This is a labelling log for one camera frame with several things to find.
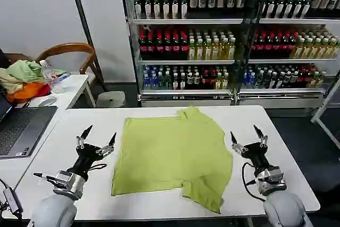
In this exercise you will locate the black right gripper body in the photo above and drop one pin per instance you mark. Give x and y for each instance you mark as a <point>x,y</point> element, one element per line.
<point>256,155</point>

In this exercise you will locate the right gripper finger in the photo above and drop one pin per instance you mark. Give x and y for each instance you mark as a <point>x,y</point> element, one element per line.
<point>261,136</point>
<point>236,144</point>

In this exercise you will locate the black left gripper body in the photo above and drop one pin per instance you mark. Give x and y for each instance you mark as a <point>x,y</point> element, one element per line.
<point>86,158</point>

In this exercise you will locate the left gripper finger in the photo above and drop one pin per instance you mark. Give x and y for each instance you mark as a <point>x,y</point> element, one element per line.
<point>109,146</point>
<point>84,134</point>

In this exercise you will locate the lime green shirt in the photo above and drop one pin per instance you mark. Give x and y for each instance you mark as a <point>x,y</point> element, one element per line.
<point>172,158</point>

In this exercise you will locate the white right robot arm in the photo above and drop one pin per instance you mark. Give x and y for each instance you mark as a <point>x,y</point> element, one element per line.
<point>285,205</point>

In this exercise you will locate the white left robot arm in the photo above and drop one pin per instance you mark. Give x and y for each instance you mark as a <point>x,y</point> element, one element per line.
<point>57,208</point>

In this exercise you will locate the grey round stool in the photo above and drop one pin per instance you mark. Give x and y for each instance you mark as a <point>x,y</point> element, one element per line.
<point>111,99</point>

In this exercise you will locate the white side table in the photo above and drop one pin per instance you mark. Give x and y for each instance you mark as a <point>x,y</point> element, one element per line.
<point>75,88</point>

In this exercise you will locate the white computer mouse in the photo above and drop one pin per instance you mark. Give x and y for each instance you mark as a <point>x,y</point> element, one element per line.
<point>44,101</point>

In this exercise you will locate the light blue cloth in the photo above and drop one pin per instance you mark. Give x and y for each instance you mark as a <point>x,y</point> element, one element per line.
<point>63,76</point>

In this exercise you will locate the grey laptop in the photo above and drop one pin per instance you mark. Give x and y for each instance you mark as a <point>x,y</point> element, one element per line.
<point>21,128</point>

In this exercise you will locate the clear plastic water bottle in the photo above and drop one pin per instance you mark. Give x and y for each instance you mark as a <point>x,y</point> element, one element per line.
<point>47,74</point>

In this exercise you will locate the orange garment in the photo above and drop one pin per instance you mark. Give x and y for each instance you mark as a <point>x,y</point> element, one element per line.
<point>26,91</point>

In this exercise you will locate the brown wooden chair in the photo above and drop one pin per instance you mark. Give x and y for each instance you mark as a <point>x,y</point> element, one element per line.
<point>66,48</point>

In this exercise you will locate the light green garment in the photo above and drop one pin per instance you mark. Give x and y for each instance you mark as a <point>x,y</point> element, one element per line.
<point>25,68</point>

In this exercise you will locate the beige garment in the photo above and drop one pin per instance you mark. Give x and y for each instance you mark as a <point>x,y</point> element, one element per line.
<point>9,80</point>

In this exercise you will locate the glass shelf of drink bottles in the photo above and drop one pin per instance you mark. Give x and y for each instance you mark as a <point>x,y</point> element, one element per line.
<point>186,38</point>
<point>295,41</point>

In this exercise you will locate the white metal rack frame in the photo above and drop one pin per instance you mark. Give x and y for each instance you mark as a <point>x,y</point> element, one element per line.
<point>328,99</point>

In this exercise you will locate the black slanted wall strip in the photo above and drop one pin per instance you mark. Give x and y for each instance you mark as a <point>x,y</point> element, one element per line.
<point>82,22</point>

